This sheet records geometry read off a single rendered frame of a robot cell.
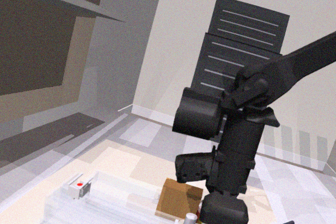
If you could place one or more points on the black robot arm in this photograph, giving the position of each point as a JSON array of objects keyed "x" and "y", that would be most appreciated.
[{"x": 258, "y": 84}]

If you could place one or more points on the brown cardboard box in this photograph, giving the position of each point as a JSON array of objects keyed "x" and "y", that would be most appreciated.
[{"x": 178, "y": 199}]

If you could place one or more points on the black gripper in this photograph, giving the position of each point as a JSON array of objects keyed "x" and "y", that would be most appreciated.
[{"x": 221, "y": 205}]

